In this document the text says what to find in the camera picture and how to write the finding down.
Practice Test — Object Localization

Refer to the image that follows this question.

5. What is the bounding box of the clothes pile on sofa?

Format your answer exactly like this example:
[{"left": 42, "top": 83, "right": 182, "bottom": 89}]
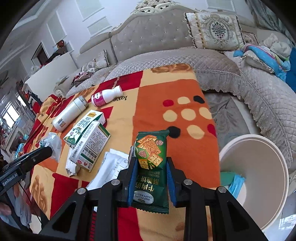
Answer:
[{"left": 71, "top": 72, "right": 93, "bottom": 87}]

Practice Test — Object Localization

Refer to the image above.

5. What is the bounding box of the left hand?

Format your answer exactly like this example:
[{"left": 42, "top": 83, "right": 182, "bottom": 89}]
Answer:
[{"left": 0, "top": 203, "right": 11, "bottom": 216}]

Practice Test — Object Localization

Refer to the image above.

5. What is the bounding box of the white thermos bottle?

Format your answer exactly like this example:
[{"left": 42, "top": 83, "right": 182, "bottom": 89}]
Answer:
[{"left": 52, "top": 96, "right": 88, "bottom": 132}]

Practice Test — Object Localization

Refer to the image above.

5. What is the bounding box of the light blue snack bag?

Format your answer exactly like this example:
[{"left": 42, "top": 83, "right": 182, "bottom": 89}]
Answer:
[{"left": 228, "top": 174, "right": 245, "bottom": 198}]

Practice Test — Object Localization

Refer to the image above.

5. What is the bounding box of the green cracker packet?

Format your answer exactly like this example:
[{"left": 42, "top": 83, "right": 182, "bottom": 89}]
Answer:
[{"left": 132, "top": 130, "right": 169, "bottom": 214}]

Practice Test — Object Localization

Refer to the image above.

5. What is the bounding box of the white cabinet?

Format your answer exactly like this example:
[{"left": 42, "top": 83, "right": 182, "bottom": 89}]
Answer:
[{"left": 25, "top": 53, "right": 77, "bottom": 101}]

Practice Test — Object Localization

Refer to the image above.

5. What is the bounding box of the blue cushion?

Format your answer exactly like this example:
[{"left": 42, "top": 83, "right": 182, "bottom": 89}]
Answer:
[{"left": 285, "top": 47, "right": 296, "bottom": 92}]

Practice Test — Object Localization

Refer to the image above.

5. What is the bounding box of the beige clothes pile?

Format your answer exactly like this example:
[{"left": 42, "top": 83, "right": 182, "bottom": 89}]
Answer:
[{"left": 262, "top": 33, "right": 292, "bottom": 59}]

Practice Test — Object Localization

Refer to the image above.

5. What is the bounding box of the white printed wrapper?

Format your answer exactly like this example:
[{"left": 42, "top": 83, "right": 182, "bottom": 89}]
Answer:
[{"left": 86, "top": 149, "right": 128, "bottom": 191}]

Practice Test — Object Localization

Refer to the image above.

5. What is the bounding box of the small grey tissue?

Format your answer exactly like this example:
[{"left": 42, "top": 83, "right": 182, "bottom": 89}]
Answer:
[{"left": 39, "top": 132, "right": 62, "bottom": 163}]

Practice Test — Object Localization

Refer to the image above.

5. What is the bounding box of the beige tufted sofa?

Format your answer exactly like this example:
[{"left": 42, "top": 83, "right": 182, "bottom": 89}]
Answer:
[{"left": 54, "top": 0, "right": 296, "bottom": 167}]

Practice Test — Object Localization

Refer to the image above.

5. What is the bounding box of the grey edged pillow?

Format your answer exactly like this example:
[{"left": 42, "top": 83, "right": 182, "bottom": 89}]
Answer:
[{"left": 242, "top": 50, "right": 274, "bottom": 74}]

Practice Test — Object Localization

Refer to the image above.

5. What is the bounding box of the small embroidered cushion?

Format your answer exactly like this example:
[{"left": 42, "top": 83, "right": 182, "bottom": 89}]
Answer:
[{"left": 80, "top": 49, "right": 110, "bottom": 72}]

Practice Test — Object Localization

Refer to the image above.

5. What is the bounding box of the white green medicine box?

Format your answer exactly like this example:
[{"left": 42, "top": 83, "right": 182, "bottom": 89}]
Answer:
[{"left": 69, "top": 121, "right": 111, "bottom": 172}]

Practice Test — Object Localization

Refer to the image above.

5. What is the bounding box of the large embroidered cushion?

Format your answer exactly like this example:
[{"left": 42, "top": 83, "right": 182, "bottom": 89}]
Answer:
[{"left": 184, "top": 11, "right": 245, "bottom": 52}]

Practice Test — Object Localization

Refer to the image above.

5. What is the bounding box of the colourful patterned blanket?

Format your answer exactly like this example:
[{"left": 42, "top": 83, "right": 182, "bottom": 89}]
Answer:
[{"left": 24, "top": 64, "right": 220, "bottom": 240}]

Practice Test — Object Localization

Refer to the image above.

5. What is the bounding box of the colourful striped blanket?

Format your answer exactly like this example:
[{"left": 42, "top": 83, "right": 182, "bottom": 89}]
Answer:
[{"left": 233, "top": 44, "right": 290, "bottom": 82}]

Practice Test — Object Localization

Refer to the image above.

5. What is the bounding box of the pink label yogurt bottle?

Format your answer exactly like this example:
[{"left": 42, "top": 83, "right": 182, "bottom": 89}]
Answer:
[{"left": 91, "top": 86, "right": 123, "bottom": 108}]

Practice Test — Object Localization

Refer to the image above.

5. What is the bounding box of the milk carton with cow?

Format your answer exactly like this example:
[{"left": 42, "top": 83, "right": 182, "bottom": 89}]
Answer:
[{"left": 64, "top": 110, "right": 106, "bottom": 149}]

